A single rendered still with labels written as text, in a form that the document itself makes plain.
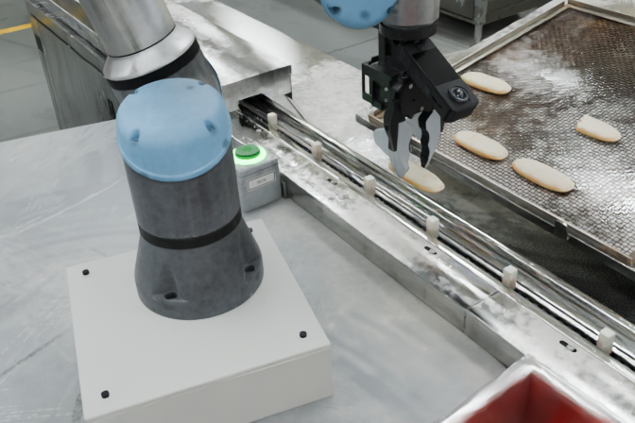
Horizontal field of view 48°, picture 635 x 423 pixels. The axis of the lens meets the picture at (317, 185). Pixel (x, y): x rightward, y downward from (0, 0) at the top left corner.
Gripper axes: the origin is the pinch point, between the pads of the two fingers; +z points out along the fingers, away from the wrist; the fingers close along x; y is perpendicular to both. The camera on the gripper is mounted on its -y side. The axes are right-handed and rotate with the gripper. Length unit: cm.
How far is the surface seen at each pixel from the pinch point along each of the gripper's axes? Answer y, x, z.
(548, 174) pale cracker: -9.8, -15.8, 2.8
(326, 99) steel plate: 45.4, -17.0, 11.6
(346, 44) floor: 236, -163, 93
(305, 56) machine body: 68, -27, 12
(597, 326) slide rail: -29.3, -1.8, 8.7
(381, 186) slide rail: 9.7, -1.8, 8.7
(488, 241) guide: -11.1, -3.0, 7.7
